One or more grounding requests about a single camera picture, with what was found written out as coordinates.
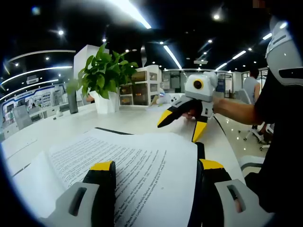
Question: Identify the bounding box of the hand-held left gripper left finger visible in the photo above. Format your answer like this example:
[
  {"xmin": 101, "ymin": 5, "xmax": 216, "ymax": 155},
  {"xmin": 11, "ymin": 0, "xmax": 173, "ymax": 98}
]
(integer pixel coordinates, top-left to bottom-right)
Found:
[{"xmin": 41, "ymin": 160, "xmax": 116, "ymax": 227}]

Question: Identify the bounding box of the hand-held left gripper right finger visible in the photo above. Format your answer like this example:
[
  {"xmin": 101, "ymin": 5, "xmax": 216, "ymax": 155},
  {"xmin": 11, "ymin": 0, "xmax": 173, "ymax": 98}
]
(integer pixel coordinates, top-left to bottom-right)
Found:
[{"xmin": 188, "ymin": 158, "xmax": 275, "ymax": 227}]

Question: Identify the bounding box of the white bound document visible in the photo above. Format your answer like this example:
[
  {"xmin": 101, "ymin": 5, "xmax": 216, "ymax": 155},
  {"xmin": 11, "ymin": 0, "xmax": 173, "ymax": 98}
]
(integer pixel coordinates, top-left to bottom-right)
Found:
[{"xmin": 11, "ymin": 131, "xmax": 199, "ymax": 227}]

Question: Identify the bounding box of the person's right hand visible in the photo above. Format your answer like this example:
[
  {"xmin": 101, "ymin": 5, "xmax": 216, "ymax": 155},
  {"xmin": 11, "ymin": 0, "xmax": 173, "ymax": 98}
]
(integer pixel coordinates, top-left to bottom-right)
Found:
[{"xmin": 211, "ymin": 96, "xmax": 225, "ymax": 114}]

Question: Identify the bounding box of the white rounded desk object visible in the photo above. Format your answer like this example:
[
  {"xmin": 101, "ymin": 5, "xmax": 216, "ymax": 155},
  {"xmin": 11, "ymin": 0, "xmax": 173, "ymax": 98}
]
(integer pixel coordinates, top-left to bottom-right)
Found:
[{"xmin": 156, "ymin": 92, "xmax": 184, "ymax": 106}]

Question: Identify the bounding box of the white office chair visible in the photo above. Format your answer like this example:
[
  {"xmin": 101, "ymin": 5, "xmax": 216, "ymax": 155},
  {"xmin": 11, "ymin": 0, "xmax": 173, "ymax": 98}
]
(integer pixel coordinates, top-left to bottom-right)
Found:
[
  {"xmin": 238, "ymin": 89, "xmax": 272, "ymax": 152},
  {"xmin": 240, "ymin": 155, "xmax": 265, "ymax": 171}
]

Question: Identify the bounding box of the white storage drawer cabinet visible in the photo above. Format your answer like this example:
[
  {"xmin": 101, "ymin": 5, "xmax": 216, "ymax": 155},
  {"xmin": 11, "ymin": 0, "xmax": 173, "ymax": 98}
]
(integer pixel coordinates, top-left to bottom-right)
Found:
[{"xmin": 119, "ymin": 65, "xmax": 160, "ymax": 106}]

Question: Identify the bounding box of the white plant pot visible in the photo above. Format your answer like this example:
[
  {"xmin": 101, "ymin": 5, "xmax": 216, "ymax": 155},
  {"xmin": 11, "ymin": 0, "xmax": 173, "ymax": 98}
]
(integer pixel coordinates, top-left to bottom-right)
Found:
[{"xmin": 89, "ymin": 89, "xmax": 120, "ymax": 114}]

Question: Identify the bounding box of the green leafy plant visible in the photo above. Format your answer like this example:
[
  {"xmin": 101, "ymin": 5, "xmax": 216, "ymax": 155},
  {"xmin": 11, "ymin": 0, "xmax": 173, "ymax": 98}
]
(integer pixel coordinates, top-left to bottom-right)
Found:
[{"xmin": 66, "ymin": 42, "xmax": 139, "ymax": 100}]

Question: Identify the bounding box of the grey worn device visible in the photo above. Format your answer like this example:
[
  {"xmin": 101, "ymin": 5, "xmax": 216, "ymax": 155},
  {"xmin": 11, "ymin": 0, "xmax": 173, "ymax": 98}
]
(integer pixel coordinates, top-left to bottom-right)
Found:
[{"xmin": 264, "ymin": 15, "xmax": 303, "ymax": 93}]

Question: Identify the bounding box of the grey water bottle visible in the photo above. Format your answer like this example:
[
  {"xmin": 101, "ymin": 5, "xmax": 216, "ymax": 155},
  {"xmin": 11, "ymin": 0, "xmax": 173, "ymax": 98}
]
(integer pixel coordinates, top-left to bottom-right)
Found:
[{"xmin": 68, "ymin": 89, "xmax": 79, "ymax": 114}]

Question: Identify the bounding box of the long ceiling light strip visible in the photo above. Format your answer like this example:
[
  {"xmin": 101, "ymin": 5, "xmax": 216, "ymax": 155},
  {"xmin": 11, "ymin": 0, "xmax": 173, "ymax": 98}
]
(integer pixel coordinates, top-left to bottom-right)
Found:
[{"xmin": 117, "ymin": 0, "xmax": 152, "ymax": 29}]

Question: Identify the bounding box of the grey flat panel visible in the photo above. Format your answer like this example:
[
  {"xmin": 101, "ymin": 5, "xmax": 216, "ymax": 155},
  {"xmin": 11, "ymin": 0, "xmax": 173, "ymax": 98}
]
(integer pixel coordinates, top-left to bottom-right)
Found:
[{"xmin": 13, "ymin": 105, "xmax": 33, "ymax": 130}]

